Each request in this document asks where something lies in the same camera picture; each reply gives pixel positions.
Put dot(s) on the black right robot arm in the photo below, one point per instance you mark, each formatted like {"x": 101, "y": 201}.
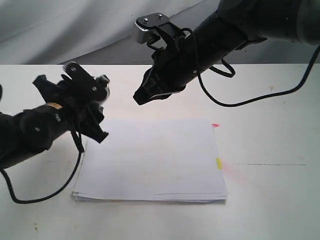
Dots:
{"x": 240, "y": 23}

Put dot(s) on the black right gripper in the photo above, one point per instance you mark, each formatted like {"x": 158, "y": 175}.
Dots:
{"x": 170, "y": 73}

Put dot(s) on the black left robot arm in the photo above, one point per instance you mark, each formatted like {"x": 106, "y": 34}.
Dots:
{"x": 33, "y": 131}

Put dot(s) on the stack of white paper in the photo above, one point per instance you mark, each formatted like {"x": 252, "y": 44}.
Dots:
{"x": 159, "y": 160}

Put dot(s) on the grey backdrop cloth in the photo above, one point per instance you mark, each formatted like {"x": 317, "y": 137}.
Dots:
{"x": 55, "y": 31}

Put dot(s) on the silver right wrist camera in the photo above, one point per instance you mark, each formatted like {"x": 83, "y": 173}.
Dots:
{"x": 145, "y": 27}

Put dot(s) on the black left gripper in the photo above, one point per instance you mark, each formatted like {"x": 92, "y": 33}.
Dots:
{"x": 81, "y": 92}

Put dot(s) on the dotted white spray can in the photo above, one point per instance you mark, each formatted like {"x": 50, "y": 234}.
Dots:
{"x": 104, "y": 81}

